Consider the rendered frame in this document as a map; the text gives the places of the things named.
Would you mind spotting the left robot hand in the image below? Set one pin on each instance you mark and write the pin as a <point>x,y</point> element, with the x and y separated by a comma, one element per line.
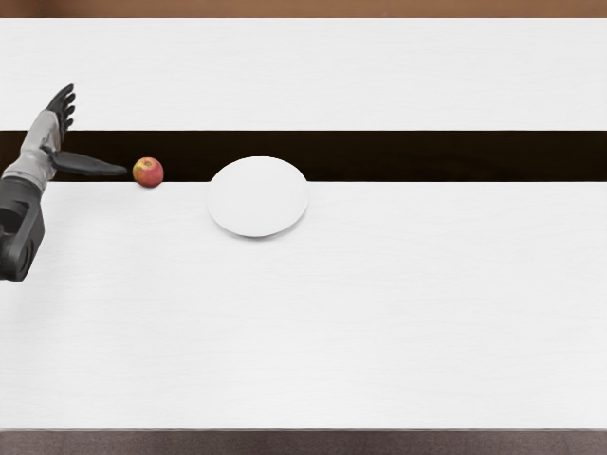
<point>40,142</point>

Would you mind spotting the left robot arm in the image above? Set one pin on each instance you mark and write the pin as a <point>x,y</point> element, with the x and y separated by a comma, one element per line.
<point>19,227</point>

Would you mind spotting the white round plate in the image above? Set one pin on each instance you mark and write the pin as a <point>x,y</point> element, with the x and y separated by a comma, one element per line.
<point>257,196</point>

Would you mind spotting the red yellow apple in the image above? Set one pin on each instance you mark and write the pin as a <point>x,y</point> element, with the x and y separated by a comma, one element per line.
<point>148,172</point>

